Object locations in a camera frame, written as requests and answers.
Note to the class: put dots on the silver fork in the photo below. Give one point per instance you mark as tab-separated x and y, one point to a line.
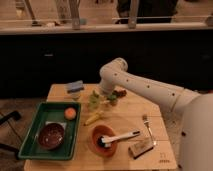
146	123

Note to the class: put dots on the blue sponge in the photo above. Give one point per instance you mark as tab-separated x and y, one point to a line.
74	86

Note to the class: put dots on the bunch of dark grapes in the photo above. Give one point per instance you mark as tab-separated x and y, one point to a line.
120	93

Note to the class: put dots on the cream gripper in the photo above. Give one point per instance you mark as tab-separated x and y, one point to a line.
105	98

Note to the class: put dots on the wooden block with black base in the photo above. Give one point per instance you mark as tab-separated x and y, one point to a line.
141	147

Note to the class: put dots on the orange oval plate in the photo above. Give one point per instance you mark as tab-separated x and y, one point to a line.
95	147

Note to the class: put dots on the orange round fruit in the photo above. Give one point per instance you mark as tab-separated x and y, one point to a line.
70	113

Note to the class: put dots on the white dish brush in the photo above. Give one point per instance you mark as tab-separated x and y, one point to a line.
105	141

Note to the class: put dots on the small clear cup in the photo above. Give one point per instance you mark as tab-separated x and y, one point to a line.
75	95

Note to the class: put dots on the green plastic cup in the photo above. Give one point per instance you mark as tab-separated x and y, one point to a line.
93	106

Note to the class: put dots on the wooden table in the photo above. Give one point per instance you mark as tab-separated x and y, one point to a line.
124	117

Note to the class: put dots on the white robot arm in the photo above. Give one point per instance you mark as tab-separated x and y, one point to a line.
196	146

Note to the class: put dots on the dark red bowl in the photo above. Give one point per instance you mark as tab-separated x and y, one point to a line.
51	136

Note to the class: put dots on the green plastic tray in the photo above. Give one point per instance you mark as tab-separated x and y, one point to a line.
54	112

